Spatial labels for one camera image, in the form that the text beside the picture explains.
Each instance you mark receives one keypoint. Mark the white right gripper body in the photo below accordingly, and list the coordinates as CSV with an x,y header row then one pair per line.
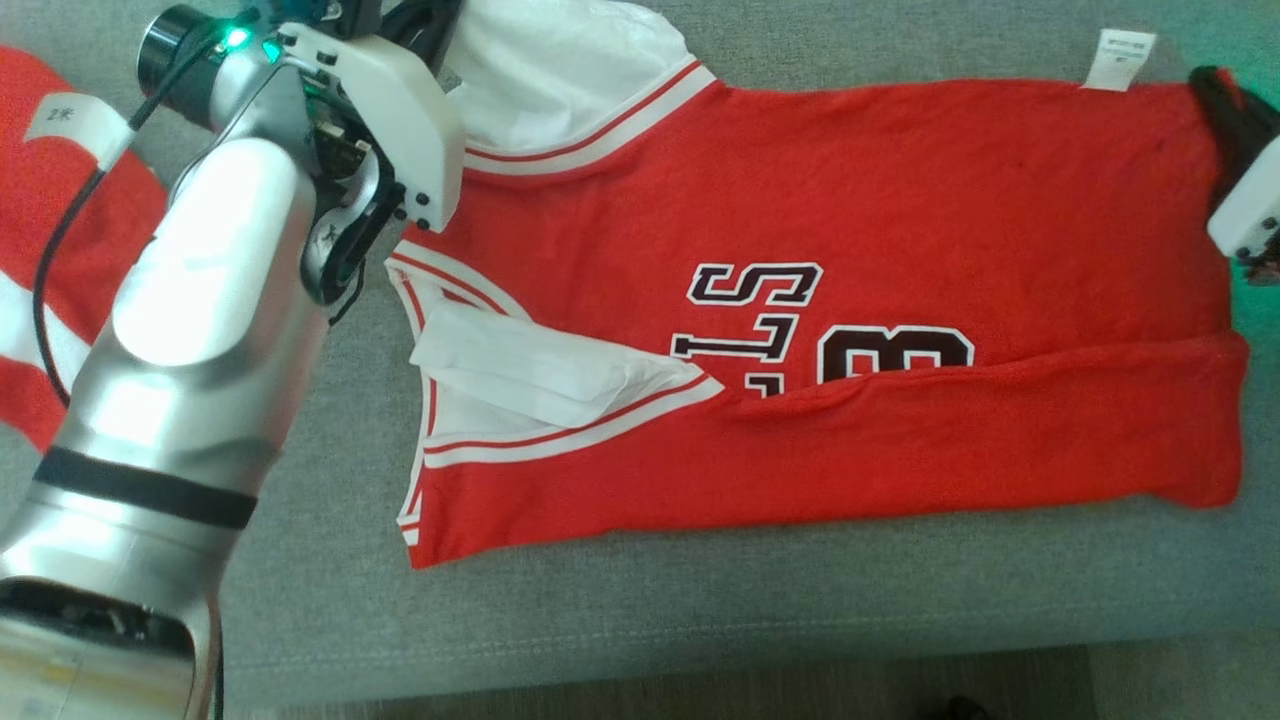
x,y
1250,215

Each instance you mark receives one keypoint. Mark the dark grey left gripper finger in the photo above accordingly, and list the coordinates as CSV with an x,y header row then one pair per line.
x,y
447,35
405,25

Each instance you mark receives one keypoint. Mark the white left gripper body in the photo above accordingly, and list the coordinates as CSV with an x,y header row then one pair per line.
x,y
400,110

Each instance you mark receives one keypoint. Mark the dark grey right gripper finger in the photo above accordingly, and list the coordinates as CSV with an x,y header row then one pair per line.
x,y
1225,120
1262,115

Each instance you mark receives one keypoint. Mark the red shorts with white stripe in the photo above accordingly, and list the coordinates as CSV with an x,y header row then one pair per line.
x,y
60,230

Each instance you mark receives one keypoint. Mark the red basketball jersey white trim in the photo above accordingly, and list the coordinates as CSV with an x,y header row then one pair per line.
x,y
860,200

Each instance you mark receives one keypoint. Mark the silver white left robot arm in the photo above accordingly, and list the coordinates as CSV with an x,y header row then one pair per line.
x,y
190,380

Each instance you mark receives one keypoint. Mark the grey sofa seat cushion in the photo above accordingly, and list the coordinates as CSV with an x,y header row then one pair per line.
x,y
700,610

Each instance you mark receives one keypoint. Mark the dark left wrist camera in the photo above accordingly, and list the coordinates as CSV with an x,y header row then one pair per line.
x,y
335,10

